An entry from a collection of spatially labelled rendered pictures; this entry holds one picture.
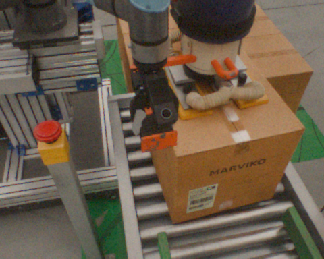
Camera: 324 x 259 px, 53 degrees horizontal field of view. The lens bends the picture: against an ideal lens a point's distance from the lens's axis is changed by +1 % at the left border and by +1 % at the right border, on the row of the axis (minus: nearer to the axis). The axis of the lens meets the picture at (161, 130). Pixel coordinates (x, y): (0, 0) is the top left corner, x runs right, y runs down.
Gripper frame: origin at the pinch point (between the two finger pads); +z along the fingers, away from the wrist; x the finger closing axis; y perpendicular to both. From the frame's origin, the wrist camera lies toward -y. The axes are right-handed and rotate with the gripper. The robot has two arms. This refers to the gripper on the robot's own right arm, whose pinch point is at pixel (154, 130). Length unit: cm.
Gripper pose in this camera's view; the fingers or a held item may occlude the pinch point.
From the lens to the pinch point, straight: 78.1
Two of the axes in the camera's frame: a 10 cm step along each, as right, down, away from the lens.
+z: 0.1, 6.8, 7.3
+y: -2.7, -7.0, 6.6
